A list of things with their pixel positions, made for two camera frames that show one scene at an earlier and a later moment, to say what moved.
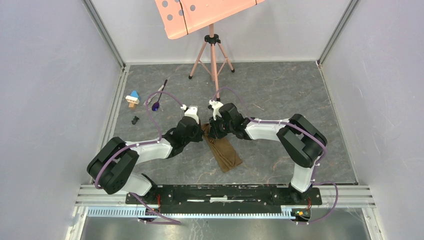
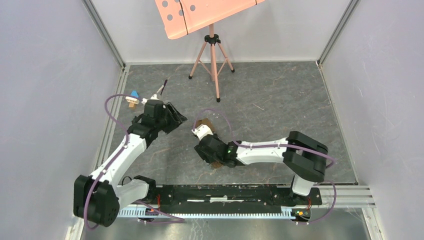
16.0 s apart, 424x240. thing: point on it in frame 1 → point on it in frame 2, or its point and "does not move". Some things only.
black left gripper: x=199 y=133 → x=176 y=119
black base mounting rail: x=225 y=199 does not move
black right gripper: x=214 y=131 → x=204 y=156
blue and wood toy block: x=133 y=99 does not move
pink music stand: x=181 y=17 does not move
